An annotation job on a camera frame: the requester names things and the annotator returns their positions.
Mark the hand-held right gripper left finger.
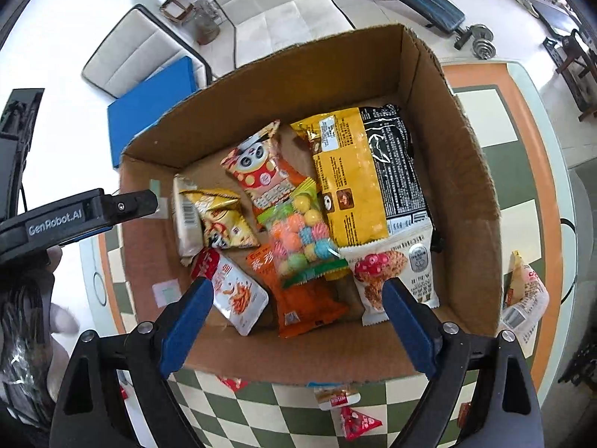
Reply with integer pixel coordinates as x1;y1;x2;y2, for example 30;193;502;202
49;276;216;448

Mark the gold triangular snack packet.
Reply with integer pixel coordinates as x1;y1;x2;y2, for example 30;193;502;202
181;188;260;250

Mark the cardboard box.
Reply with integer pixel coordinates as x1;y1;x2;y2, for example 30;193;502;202
119;23;503;387

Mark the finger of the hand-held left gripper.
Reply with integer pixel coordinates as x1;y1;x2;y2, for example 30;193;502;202
0;88;46;225
104;189;160;225

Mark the small white snack packet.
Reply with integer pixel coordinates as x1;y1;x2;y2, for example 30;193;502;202
312;384;362;412

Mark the colourful candy ball bag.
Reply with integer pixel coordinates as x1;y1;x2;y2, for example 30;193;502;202
256;177;351;290

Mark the white padded chair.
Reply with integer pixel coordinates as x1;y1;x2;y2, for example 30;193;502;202
81;3;214;100
184;0;359;69

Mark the orange snack packet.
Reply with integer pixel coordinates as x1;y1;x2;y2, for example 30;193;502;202
246;242;350;340

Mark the yellow-edged clear snack bag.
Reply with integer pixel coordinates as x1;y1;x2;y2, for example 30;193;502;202
500;249;550;361

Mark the large yellow black packet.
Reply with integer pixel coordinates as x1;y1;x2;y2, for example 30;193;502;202
290;104;445;249

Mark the red triangular snack packet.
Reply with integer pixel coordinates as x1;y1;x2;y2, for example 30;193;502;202
340;405;384;445

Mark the person's left hand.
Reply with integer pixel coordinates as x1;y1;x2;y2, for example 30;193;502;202
44;246;80;393

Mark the brown wooden chair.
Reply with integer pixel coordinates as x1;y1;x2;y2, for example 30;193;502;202
542;27;597;123

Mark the white cookie packet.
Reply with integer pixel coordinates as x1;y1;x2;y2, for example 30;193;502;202
340;223;441;328

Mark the clear water jug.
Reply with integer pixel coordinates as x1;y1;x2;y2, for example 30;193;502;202
193;0;223;46

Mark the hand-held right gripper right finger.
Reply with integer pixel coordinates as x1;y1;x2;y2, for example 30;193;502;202
381;277;547;448

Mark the white red snack packet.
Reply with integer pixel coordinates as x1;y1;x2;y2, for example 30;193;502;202
189;247;271;337

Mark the panda print snack packet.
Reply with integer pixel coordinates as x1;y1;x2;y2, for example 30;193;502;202
219;120;305;230

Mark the brown wooden stool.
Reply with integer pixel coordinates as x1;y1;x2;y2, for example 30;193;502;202
159;0;195;25

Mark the cream wafer packet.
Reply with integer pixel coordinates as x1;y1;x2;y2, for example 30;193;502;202
173;174;204;270

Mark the metal dumbbell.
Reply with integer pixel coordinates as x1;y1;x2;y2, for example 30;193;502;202
465;23;496;60

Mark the blue foam mat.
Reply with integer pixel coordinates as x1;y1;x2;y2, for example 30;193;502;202
106;55;207;169

